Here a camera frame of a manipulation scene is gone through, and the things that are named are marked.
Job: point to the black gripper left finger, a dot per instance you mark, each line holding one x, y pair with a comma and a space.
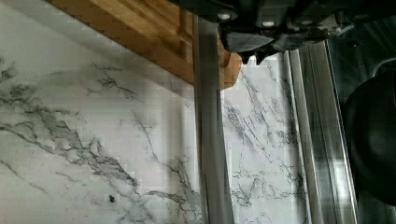
247, 45

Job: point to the bamboo cutting board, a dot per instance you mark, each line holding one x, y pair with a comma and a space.
158, 30

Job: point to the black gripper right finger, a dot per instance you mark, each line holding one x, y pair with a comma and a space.
294, 41

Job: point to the silver toaster oven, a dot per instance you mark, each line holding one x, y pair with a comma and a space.
363, 61

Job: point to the black bowl in oven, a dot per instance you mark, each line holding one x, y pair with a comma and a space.
370, 126

